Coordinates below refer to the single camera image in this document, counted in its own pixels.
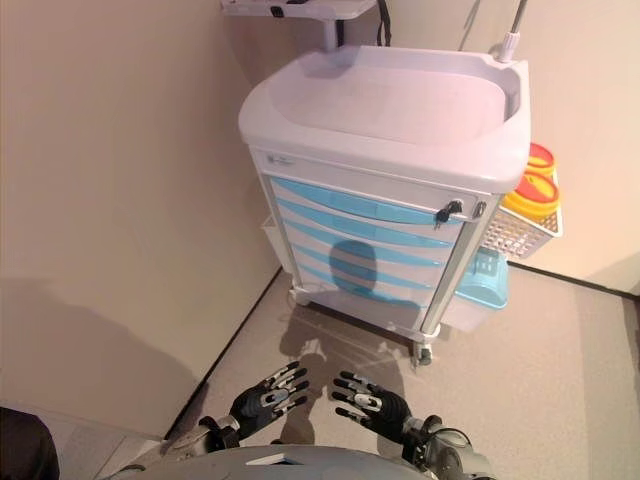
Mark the white lattice side basket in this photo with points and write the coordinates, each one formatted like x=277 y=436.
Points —
x=520 y=232

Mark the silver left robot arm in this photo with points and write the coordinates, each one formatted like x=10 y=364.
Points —
x=190 y=442

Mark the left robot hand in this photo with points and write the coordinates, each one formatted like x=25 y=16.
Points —
x=252 y=407

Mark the blue lidded waste bin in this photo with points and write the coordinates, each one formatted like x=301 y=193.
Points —
x=487 y=287

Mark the white blue medical cart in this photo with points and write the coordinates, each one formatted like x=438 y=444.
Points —
x=380 y=115

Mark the blue fronted cart drawer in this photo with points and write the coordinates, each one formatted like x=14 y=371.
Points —
x=410 y=256

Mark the white monitor shelf stand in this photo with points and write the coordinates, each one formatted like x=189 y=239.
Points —
x=300 y=7

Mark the person in brown trousers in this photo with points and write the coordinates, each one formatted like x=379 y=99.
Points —
x=25 y=445

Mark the metal IV pole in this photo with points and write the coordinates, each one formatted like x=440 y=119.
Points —
x=511 y=40

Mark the grey robot torso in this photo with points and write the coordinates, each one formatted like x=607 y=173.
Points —
x=300 y=465

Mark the black cart keys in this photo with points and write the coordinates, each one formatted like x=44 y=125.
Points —
x=445 y=212

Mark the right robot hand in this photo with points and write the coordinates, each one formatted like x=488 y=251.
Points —
x=392 y=412

